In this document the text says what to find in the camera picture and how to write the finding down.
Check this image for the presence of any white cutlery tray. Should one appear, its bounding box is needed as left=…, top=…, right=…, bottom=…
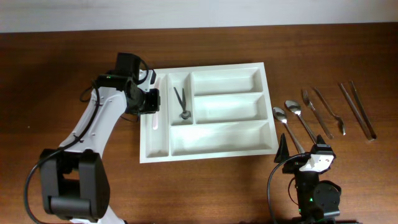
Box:
left=140, top=62, right=279, bottom=163

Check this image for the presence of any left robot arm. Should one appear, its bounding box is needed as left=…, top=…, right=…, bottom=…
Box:
left=36, top=53, right=160, bottom=223

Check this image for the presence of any small teaspoon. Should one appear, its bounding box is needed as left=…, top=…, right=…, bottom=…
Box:
left=182, top=88, right=191, bottom=119
left=174, top=87, right=183, bottom=112

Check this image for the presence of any white plastic knife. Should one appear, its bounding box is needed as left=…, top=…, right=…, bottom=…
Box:
left=152, top=78, right=161, bottom=130

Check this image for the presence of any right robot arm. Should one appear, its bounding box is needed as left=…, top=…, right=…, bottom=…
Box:
left=274, top=134, right=341, bottom=223

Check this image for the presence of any steel tablespoon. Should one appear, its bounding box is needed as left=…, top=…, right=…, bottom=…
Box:
left=285, top=100, right=316, bottom=144
left=272, top=107, right=305, bottom=154

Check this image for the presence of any steel fork straight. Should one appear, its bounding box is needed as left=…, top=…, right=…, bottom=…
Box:
left=302, top=90, right=333, bottom=139

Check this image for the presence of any steel fork curved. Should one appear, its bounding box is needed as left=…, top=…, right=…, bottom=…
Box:
left=313, top=87, right=346, bottom=135

